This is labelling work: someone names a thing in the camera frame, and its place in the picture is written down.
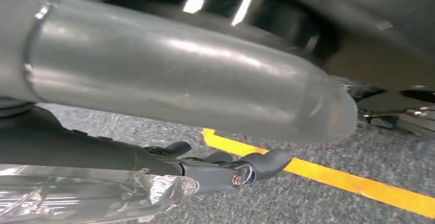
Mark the robot foot metal linkage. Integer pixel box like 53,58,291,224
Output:
340,83,435,138

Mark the right arm ribbed grey sleeve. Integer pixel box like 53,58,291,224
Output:
0,96,37,118

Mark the clear plastic film wrap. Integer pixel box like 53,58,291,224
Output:
0,163,200,224

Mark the yellow floor tape square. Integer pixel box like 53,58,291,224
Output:
202,128,435,219

